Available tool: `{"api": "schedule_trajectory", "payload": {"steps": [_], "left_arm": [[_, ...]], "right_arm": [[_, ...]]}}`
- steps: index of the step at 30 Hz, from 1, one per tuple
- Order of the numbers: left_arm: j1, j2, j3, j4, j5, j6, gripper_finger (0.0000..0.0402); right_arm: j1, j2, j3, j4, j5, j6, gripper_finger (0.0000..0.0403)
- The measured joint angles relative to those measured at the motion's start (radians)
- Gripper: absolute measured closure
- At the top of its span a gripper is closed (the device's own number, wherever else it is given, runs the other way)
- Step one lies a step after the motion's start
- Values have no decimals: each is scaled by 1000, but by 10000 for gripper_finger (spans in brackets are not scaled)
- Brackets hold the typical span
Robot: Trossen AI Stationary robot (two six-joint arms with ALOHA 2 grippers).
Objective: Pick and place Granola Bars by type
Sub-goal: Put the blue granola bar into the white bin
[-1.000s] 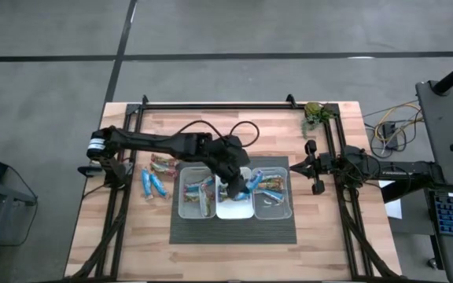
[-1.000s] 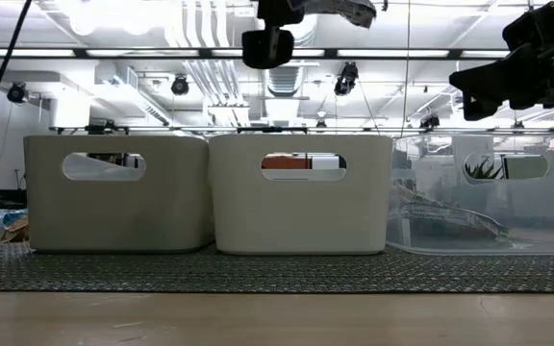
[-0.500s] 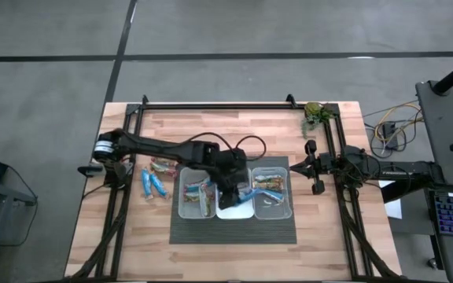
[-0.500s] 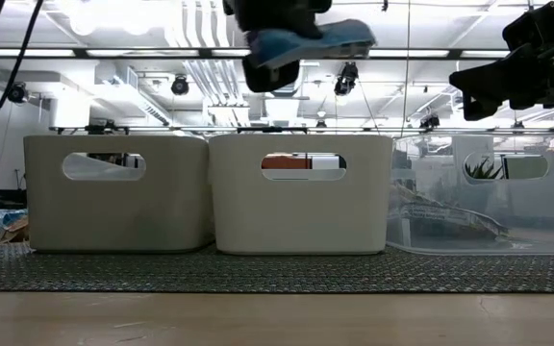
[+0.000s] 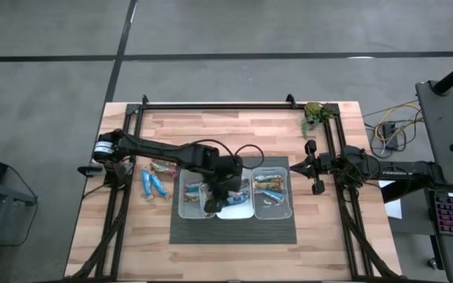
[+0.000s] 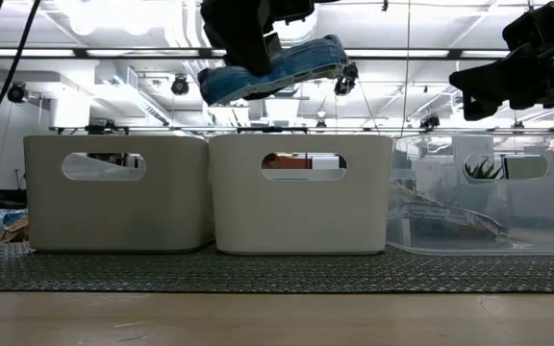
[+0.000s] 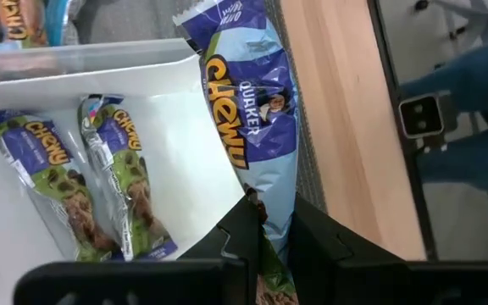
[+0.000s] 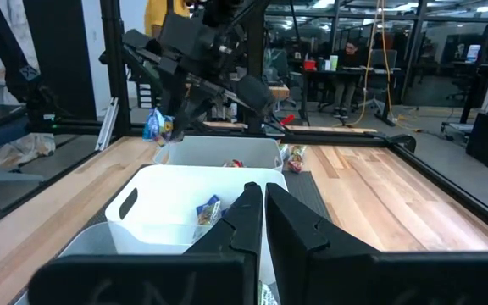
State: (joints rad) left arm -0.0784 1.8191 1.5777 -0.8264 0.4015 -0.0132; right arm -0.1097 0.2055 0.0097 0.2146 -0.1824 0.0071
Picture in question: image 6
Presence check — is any clear plastic bin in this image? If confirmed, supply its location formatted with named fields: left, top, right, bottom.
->
left=386, top=133, right=554, bottom=257

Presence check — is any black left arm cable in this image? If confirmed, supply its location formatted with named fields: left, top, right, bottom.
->
left=0, top=0, right=43, bottom=143

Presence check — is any small potted succulent plant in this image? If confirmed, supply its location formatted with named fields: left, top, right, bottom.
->
left=465, top=158, right=504, bottom=182

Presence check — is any grey plastic bin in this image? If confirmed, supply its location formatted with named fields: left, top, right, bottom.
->
left=23, top=135, right=216, bottom=254

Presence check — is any blue denim garment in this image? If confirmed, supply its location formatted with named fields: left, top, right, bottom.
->
left=197, top=33, right=350, bottom=107

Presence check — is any dark woven placemat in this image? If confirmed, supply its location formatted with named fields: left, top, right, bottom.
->
left=0, top=241, right=554, bottom=295

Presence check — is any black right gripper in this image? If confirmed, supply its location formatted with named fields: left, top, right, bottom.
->
left=448, top=0, right=554, bottom=122

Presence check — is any linear ceiling light bar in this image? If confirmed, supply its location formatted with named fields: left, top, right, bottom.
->
left=0, top=47, right=514, bottom=61

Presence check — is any green silver granola bar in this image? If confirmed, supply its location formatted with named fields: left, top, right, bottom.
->
left=390, top=185, right=512, bottom=239

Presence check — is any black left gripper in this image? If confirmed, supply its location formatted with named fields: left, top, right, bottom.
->
left=199, top=0, right=316, bottom=77

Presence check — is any silver ventilation duct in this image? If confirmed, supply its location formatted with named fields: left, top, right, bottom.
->
left=274, top=13, right=321, bottom=48

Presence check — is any white plastic bin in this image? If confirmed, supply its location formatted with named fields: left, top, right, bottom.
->
left=208, top=134, right=394, bottom=257

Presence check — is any black ceiling spot lamp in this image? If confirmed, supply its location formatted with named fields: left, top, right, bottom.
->
left=170, top=74, right=190, bottom=97
left=419, top=113, right=441, bottom=132
left=333, top=62, right=360, bottom=97
left=7, top=82, right=29, bottom=105

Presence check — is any thin black hanging cable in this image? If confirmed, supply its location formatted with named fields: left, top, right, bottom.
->
left=401, top=0, right=412, bottom=138

